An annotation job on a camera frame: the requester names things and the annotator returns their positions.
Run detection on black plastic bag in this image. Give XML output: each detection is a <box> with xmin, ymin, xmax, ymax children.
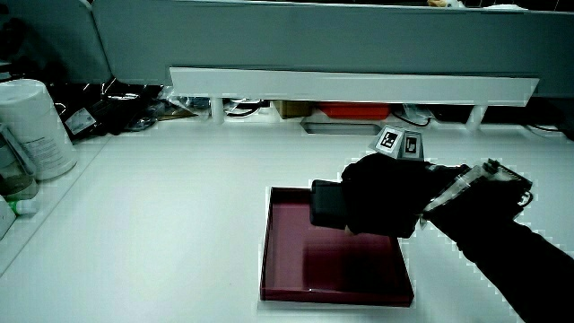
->
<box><xmin>48</xmin><ymin>78</ymin><xmax>163</xmax><ymax>141</ymax></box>

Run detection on narrow grey desk partition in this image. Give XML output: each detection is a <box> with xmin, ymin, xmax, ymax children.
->
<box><xmin>0</xmin><ymin>0</ymin><xmax>113</xmax><ymax>85</ymax></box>

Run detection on wide grey desk partition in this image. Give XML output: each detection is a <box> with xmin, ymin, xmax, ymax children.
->
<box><xmin>91</xmin><ymin>0</ymin><xmax>574</xmax><ymax>99</ymax></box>

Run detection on person's right forearm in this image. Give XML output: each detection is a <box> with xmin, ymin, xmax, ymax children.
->
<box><xmin>420</xmin><ymin>158</ymin><xmax>574</xmax><ymax>323</ymax></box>

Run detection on black cable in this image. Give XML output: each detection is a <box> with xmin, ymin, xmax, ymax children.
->
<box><xmin>391</xmin><ymin>104</ymin><xmax>432</xmax><ymax>128</ymax></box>
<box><xmin>222</xmin><ymin>99</ymin><xmax>271</xmax><ymax>119</ymax></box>

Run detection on grey flat tray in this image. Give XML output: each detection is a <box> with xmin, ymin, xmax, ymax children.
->
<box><xmin>300</xmin><ymin>119</ymin><xmax>383</xmax><ymax>136</ymax></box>

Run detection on red flat box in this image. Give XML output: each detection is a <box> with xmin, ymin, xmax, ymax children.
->
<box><xmin>317</xmin><ymin>101</ymin><xmax>392</xmax><ymax>121</ymax></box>

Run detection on white desk shelf riser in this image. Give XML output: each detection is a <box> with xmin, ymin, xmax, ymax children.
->
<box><xmin>169</xmin><ymin>66</ymin><xmax>540</xmax><ymax>132</ymax></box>

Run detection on person's right hand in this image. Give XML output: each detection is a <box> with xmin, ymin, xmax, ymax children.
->
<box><xmin>340</xmin><ymin>125</ymin><xmax>439</xmax><ymax>240</ymax></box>

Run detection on black battery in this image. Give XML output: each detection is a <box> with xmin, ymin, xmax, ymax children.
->
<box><xmin>309</xmin><ymin>179</ymin><xmax>349</xmax><ymax>231</ymax></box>

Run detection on dark red square plate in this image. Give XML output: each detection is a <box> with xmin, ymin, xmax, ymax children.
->
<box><xmin>259</xmin><ymin>186</ymin><xmax>415</xmax><ymax>309</ymax></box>

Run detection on brown cardboard box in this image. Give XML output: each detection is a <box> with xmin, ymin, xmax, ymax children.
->
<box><xmin>272</xmin><ymin>100</ymin><xmax>315</xmax><ymax>120</ymax></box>

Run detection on clear plastic bag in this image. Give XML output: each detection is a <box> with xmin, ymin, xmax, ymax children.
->
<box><xmin>155</xmin><ymin>85</ymin><xmax>213</xmax><ymax>121</ymax></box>

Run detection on small white green bottle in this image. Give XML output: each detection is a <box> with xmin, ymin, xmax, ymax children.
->
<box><xmin>7</xmin><ymin>196</ymin><xmax>40</xmax><ymax>217</ymax></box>

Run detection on white cylindrical wipes canister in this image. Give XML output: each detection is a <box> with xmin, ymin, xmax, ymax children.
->
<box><xmin>0</xmin><ymin>78</ymin><xmax>79</xmax><ymax>182</ymax></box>

